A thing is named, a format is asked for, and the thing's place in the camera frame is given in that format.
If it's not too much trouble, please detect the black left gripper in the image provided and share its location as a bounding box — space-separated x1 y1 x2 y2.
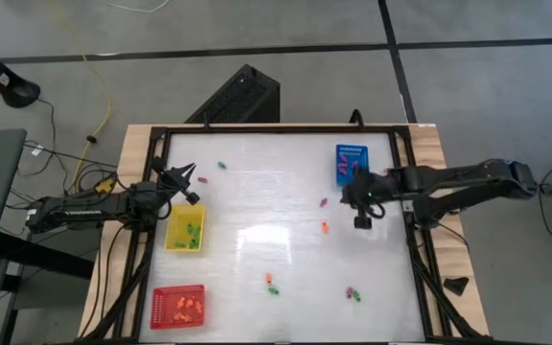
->
129 163 197 227

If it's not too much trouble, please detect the blue plastic basket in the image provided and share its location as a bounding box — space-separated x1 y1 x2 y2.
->
334 143 370 189

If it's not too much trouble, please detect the yellow plastic basket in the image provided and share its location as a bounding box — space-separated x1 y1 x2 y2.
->
163 202 206 253

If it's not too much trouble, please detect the black perforated computer tower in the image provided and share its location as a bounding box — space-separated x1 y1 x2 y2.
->
183 63 282 125

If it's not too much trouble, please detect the red plastic basket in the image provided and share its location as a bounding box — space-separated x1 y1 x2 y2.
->
149 284 206 331

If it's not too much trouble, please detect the black stand round base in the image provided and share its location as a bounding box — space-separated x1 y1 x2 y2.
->
0 32 42 109

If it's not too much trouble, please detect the black loop handle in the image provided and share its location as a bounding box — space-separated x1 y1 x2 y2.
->
348 108 366 130

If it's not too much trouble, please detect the yellow cable connector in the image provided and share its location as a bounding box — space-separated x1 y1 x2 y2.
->
94 175 117 195

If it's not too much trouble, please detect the black aluminium rig frame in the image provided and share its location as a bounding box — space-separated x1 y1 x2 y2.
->
78 123 491 345

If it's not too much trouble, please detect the long yellow cable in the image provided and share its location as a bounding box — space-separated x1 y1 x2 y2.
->
45 0 114 194

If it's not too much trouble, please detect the black triangular bracket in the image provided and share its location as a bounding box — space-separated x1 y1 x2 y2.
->
443 276 471 297

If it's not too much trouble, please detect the black furniture frame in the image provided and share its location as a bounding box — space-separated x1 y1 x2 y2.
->
0 229 98 345

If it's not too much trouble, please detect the white floor cable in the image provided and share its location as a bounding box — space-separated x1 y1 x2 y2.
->
106 0 172 14

